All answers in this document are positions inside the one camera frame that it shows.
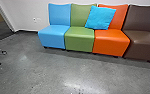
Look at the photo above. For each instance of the cyan pillow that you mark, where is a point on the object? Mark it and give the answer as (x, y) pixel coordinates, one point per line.
(100, 17)

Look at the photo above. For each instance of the white wall outlet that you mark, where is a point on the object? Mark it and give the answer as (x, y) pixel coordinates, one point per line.
(34, 19)

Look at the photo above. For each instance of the blue sofa chair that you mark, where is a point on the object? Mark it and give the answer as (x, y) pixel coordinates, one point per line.
(54, 35)

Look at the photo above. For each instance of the green sofa chair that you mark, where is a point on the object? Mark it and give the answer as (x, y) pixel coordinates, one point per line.
(79, 38)

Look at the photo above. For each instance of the brown sofa chair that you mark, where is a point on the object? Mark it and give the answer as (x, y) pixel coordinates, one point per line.
(142, 41)

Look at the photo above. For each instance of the orange sofa chair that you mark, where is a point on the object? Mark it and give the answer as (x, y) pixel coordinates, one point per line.
(111, 41)

